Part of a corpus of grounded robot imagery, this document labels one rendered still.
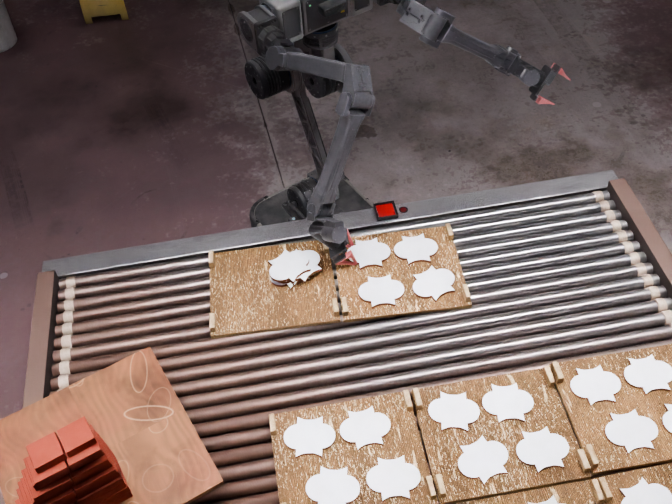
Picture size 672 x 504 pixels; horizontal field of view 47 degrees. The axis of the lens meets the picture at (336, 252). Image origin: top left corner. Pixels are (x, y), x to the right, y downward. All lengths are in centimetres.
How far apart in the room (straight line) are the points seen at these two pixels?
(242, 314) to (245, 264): 21
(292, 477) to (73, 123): 327
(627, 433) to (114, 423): 140
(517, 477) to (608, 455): 26
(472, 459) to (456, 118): 279
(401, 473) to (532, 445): 37
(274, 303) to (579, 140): 254
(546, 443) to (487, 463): 18
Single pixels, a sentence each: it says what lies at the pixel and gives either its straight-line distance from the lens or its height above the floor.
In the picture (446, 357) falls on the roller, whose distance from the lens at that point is 239.
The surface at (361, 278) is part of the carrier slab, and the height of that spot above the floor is 94.
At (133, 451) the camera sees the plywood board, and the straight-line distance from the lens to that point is 219.
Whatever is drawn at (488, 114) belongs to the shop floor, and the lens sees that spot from 469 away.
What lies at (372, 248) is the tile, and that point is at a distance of 261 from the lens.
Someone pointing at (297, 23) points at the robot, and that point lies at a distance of 277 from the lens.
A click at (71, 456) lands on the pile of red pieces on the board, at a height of 131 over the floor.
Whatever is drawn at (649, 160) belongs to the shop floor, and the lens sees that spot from 456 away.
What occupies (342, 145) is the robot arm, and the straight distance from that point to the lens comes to 235.
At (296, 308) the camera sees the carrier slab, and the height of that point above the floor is 94.
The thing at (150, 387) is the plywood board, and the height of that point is 104.
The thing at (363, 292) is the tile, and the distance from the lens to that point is 250.
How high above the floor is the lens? 290
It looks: 48 degrees down
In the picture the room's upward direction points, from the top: 4 degrees counter-clockwise
